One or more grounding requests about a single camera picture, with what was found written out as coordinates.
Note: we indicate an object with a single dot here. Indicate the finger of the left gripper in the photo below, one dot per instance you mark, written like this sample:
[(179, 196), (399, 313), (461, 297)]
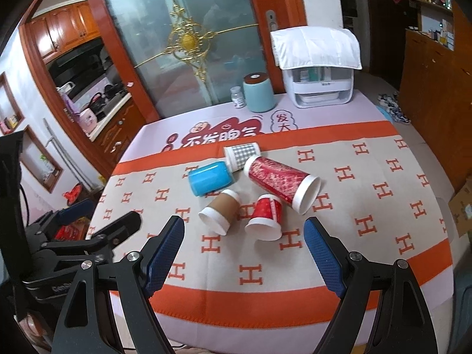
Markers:
[(71, 214), (39, 237)]

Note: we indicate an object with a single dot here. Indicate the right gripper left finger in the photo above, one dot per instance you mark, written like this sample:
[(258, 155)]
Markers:
[(86, 323)]

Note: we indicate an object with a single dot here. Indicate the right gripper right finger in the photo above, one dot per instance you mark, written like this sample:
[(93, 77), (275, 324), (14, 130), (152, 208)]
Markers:
[(402, 322)]

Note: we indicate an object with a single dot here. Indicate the blue plastic cup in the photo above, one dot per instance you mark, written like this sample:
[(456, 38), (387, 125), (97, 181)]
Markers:
[(210, 178)]

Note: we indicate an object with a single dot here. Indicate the brown sleeve paper cup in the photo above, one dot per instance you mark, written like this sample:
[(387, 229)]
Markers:
[(219, 215)]

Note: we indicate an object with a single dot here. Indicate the small red paper cup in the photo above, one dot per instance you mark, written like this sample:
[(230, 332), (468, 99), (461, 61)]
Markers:
[(266, 221)]

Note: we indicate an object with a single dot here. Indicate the grey checkered paper cup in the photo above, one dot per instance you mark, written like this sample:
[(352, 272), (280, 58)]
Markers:
[(237, 155)]

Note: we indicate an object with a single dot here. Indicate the tall red paper cup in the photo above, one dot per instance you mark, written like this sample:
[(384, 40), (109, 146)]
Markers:
[(282, 182)]

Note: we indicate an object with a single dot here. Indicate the pink rice cooker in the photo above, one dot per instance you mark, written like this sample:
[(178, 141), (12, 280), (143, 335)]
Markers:
[(88, 120)]

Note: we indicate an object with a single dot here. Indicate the orange patterned tablecloth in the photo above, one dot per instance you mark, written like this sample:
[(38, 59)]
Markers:
[(252, 286)]

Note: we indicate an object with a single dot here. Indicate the wooden kitchen cabinet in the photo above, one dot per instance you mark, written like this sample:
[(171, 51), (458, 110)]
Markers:
[(73, 71)]

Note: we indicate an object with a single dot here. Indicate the small clear glass jar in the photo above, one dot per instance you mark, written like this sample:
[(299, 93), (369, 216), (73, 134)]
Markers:
[(237, 97)]

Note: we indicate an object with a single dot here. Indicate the frosted glass door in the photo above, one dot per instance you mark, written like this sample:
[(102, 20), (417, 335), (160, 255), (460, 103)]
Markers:
[(189, 53)]

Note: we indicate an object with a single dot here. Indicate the teal canister with brown lid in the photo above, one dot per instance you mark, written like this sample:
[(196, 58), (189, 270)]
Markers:
[(258, 92)]

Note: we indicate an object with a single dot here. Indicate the white appliance box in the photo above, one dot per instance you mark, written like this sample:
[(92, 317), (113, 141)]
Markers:
[(319, 86)]

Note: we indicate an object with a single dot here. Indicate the wooden shelf cabinet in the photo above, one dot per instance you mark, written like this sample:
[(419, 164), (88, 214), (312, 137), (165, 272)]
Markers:
[(435, 91)]

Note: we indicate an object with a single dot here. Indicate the white cloth cover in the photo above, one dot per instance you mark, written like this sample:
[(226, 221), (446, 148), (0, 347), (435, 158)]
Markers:
[(299, 47)]

